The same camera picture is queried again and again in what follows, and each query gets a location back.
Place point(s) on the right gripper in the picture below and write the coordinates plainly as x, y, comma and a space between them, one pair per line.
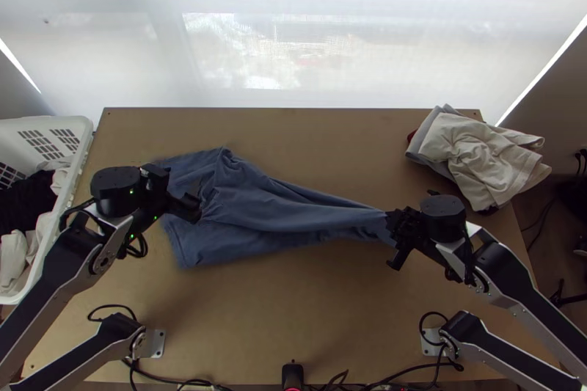
408, 228

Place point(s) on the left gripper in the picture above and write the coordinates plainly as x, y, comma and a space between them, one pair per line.
165, 205

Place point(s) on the blue t-shirt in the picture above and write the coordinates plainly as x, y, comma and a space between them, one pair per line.
257, 216

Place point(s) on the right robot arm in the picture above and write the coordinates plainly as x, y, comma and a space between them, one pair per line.
504, 272

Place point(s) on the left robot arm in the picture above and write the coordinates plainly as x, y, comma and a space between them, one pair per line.
69, 267

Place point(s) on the pile of folded clothes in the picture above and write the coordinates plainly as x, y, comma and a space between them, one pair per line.
481, 157

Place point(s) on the heap of clothes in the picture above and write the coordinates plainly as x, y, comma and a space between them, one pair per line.
27, 194

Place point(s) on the white laundry basket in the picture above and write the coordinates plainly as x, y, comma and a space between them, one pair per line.
46, 129

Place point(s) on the white window blind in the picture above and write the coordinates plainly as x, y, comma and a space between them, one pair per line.
293, 19

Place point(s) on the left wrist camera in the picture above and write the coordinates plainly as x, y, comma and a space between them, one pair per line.
156, 178

